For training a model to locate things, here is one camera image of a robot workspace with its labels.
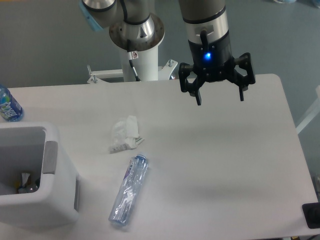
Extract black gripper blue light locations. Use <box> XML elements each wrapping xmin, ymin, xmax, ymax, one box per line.
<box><xmin>178</xmin><ymin>31</ymin><xmax>256</xmax><ymax>106</ymax></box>

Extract white paper trash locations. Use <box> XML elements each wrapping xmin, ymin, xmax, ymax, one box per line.
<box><xmin>108</xmin><ymin>115</ymin><xmax>145</xmax><ymax>154</ymax></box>

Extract clear plastic bottle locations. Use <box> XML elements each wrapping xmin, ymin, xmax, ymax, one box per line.
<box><xmin>108</xmin><ymin>154</ymin><xmax>149</xmax><ymax>227</ymax></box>

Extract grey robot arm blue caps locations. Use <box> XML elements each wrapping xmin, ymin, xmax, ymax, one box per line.
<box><xmin>79</xmin><ymin>0</ymin><xmax>256</xmax><ymax>105</ymax></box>

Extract white trash can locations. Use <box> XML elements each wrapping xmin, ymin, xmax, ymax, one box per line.
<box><xmin>0</xmin><ymin>121</ymin><xmax>80</xmax><ymax>227</ymax></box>

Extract trash inside the can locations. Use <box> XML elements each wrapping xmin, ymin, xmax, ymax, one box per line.
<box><xmin>16</xmin><ymin>172</ymin><xmax>41</xmax><ymax>194</ymax></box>

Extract black device at table edge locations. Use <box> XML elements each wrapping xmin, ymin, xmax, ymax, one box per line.
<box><xmin>302</xmin><ymin>202</ymin><xmax>320</xmax><ymax>229</ymax></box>

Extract blue labelled drink bottle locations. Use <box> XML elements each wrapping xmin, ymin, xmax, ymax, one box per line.
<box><xmin>0</xmin><ymin>84</ymin><xmax>24</xmax><ymax>122</ymax></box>

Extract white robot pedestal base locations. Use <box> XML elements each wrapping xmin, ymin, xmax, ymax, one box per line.
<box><xmin>86</xmin><ymin>14</ymin><xmax>179</xmax><ymax>85</ymax></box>

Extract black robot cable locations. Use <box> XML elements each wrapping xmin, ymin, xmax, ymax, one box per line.
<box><xmin>126</xmin><ymin>39</ymin><xmax>142</xmax><ymax>82</ymax></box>

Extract white frame at right edge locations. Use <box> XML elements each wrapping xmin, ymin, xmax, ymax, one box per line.
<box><xmin>295</xmin><ymin>85</ymin><xmax>320</xmax><ymax>135</ymax></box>

